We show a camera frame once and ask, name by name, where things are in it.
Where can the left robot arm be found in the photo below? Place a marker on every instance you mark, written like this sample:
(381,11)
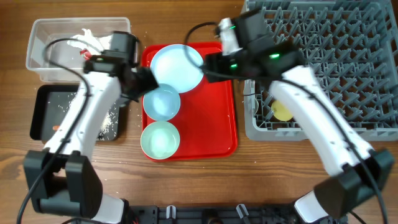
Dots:
(60,178)

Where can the red serving tray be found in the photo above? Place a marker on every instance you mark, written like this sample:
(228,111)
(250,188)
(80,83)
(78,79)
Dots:
(206,119)

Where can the clear plastic bin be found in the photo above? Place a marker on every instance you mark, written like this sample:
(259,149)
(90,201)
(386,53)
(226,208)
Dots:
(49,37)

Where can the light green bowl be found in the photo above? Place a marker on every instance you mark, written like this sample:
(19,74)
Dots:
(160,140)

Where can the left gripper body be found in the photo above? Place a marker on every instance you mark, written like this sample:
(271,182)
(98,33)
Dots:
(147,81)

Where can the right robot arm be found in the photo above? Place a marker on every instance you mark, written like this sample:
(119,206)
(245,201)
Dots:
(356,171)

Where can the yellow plastic cup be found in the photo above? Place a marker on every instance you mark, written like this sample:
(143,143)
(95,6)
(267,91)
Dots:
(280,112)

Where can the red snack wrapper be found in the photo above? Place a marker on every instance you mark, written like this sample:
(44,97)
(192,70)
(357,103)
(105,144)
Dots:
(85,54)

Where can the light blue bowl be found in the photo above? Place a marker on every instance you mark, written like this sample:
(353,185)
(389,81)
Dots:
(163,103)

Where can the white rice pile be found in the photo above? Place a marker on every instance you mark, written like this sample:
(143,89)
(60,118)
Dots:
(108,130)

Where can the grey dishwasher rack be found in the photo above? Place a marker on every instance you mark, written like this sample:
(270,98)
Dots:
(352,48)

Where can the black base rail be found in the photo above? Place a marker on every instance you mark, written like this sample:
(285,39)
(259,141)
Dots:
(266,214)

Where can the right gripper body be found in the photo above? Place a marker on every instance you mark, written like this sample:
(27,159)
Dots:
(231,65)

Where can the black waste tray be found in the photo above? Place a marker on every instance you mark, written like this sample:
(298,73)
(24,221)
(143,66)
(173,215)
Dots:
(46,115)

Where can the light blue plate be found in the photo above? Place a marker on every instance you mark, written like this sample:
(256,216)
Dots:
(171,66)

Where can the white napkin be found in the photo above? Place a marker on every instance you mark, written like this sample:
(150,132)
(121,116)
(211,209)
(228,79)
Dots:
(96,45)

